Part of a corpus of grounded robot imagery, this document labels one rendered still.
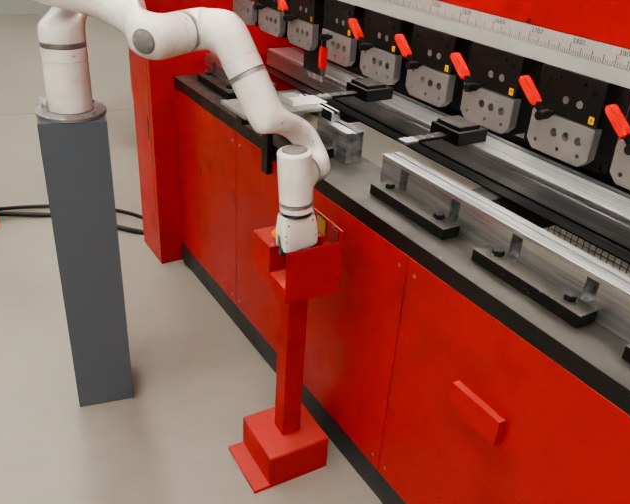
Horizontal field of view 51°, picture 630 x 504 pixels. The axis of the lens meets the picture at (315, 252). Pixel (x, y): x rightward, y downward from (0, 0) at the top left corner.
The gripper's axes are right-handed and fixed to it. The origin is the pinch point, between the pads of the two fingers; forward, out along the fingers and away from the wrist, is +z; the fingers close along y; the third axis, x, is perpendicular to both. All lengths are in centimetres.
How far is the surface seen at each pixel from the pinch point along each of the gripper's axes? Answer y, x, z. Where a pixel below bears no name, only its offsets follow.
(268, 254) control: 5.9, -5.3, -1.8
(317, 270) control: -2.9, 4.8, 0.5
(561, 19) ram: -36, 40, -64
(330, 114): -32, -38, -22
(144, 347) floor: 29, -78, 72
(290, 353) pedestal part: 2.4, -2.1, 30.8
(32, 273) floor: 58, -151, 70
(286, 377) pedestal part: 4.1, -2.1, 39.2
